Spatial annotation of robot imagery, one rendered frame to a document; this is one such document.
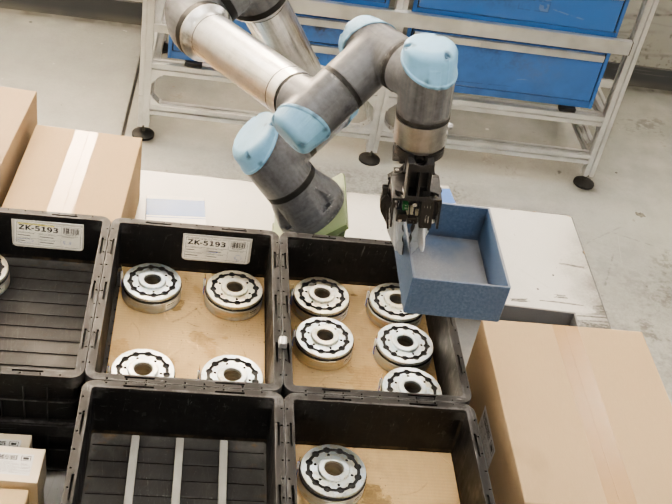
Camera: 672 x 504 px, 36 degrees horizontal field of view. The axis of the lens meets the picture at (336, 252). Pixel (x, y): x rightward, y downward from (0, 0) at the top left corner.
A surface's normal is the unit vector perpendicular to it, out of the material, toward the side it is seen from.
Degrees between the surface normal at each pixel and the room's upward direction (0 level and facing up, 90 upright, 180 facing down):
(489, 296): 90
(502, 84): 90
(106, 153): 0
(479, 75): 90
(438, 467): 0
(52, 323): 0
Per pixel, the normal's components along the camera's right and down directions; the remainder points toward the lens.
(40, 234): 0.06, 0.63
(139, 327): 0.15, -0.77
